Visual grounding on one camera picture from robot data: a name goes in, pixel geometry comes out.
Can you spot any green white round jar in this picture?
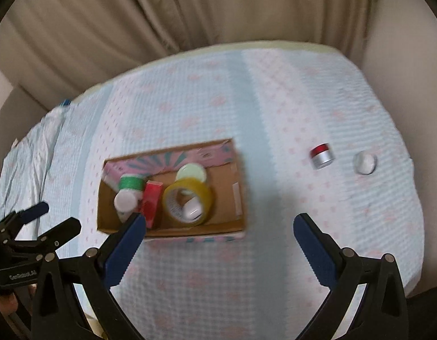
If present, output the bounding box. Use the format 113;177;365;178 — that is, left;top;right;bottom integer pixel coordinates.
114;173;145;213

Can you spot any red rectangular box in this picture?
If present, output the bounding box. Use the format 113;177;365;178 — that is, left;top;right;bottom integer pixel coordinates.
140;180;164;230

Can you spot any small white black jar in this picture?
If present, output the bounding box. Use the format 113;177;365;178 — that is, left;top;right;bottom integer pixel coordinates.
354;150;377;175

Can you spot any pale green lid jar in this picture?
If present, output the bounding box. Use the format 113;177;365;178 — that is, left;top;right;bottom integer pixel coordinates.
175;163;207;184

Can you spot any yellow tape roll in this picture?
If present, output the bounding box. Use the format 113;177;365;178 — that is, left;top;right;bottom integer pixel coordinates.
162;178;214;226

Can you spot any red silver small jar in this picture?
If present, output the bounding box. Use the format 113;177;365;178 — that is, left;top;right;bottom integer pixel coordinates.
309;143;335;170

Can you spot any left hand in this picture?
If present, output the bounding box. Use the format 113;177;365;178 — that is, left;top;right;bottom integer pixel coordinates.
0;284;36;317

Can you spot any light blue blanket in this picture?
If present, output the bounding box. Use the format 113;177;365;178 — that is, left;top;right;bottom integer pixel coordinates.
0;106;69;220

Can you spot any grey headboard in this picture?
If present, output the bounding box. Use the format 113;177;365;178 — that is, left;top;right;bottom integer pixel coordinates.
0;86;49;143

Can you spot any beige curtain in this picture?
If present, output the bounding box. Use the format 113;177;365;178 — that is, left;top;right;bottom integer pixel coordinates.
0;0;375;107

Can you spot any open cardboard box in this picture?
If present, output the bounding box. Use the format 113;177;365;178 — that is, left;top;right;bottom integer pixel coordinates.
97;139;246;240

